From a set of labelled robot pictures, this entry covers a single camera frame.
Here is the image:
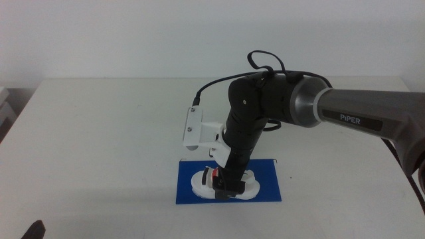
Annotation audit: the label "white cabinet beside table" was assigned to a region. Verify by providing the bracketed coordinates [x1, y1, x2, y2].
[0, 85, 18, 135]

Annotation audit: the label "black camera cable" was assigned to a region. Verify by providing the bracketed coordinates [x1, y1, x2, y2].
[191, 50, 333, 132]

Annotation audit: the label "blue rectangular mat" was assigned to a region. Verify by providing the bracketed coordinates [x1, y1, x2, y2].
[175, 158, 283, 205]

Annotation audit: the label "white plate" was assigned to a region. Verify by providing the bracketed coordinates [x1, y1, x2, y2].
[190, 165, 262, 201]

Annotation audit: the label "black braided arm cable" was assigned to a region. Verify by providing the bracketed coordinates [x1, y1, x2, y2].
[381, 137, 425, 216]

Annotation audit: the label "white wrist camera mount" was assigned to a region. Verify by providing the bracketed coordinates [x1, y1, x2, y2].
[181, 106, 232, 167]

